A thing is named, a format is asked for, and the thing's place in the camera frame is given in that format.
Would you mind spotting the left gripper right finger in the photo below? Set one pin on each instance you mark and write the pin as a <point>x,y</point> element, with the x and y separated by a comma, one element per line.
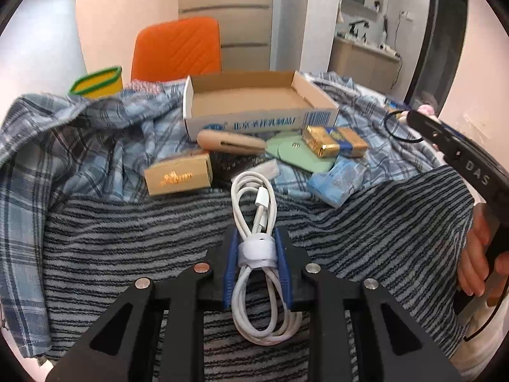
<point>285,274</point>

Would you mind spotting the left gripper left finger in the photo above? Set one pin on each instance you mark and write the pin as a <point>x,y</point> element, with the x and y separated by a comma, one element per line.
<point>230,247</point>

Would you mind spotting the tan cigarette box gold emblem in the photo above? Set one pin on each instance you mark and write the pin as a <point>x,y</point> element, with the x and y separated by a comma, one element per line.
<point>186,172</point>

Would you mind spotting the blue tissue packet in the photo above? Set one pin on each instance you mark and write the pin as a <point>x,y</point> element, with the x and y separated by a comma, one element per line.
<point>338,184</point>

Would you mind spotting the green cloth pouch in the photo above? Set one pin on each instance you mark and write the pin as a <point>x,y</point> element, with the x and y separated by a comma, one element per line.
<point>290,148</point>

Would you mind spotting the gold blue cigarette pack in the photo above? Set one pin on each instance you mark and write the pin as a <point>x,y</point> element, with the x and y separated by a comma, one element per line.
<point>331,142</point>

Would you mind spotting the black cigarette box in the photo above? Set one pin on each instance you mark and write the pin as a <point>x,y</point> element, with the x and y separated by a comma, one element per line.
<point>226,166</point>

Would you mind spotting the right hand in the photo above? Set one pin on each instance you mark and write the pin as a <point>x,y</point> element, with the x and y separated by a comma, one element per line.
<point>473,268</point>

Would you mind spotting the grey striped towel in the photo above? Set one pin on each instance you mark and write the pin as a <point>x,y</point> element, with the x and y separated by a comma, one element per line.
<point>408,235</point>

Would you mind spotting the cardboard tray box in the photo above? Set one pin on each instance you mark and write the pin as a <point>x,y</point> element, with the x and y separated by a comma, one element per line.
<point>255,102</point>

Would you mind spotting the bathroom vanity cabinet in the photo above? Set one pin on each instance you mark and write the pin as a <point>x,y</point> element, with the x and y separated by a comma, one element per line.
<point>371,67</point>

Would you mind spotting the blue plaid shirt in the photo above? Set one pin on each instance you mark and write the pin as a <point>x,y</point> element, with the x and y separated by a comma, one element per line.
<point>54,148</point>

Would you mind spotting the black faucet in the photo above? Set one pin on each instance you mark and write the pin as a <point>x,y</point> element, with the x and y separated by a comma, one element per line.
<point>353,27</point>

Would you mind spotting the yellow basket green rim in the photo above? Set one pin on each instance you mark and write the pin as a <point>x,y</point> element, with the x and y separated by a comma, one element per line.
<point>103,83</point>

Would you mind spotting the orange quilted chair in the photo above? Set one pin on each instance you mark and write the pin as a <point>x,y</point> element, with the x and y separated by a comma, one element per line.
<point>174,50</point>

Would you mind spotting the beige refrigerator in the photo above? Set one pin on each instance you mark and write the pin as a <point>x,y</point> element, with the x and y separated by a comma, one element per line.
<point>245,30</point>

